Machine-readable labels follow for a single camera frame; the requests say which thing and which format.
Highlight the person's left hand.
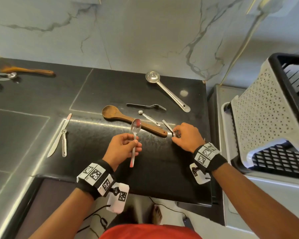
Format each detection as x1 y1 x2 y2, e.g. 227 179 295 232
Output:
102 133 143 172

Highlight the large steel ladle spoon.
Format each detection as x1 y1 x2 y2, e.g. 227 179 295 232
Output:
145 71 191 113

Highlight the black wristband with markers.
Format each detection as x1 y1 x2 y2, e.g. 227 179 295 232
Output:
192 142 229 175
76 159 116 200

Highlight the black right wristband with markers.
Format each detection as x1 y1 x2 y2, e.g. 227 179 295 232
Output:
192 142 229 175

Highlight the white wall socket with plug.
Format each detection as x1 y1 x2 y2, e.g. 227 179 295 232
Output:
247 0 284 17

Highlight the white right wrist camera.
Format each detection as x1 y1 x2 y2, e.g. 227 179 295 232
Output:
189 163 212 185

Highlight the white power cable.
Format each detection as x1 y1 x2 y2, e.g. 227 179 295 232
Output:
219 11 266 86

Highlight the orange wooden spatula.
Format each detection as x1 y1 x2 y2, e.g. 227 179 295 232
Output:
0 66 55 76

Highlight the steel fork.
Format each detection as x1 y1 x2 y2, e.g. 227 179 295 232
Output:
126 103 167 111

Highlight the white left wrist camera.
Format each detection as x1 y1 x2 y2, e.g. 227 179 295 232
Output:
106 182 130 214

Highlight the black power adapter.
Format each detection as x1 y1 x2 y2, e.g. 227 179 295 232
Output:
182 216 195 231

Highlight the white drip tray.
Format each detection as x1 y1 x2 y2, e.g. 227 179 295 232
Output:
220 102 299 183

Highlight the dark wooden spoon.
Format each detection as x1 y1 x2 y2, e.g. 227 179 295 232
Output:
101 105 168 138

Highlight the black left wristband with markers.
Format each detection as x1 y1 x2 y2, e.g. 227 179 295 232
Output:
76 159 116 200

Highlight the person's red shirt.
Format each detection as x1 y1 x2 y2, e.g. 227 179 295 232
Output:
104 223 203 239

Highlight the black and white dish rack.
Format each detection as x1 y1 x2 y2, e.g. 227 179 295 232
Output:
230 52 299 173

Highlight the black floor cable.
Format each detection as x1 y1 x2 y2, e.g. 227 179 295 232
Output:
148 196 187 219

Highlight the person's right hand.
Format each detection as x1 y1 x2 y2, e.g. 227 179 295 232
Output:
171 122 206 154

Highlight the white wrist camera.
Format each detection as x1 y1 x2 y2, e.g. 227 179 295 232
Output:
106 182 130 214
189 163 212 185

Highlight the white power plug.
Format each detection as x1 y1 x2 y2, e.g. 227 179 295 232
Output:
258 0 274 10

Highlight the black left camera cable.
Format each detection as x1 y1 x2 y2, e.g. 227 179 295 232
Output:
76 204 111 234

